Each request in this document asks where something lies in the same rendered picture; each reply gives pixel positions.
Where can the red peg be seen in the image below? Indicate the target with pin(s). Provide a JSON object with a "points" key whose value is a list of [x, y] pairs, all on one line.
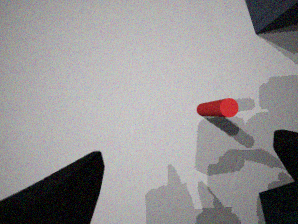
{"points": [[220, 108]]}

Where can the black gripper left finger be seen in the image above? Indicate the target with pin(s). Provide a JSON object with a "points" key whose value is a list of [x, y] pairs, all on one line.
{"points": [[68, 196]]}

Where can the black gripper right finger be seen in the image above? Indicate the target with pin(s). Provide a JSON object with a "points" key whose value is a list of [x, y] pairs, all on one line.
{"points": [[286, 147]]}

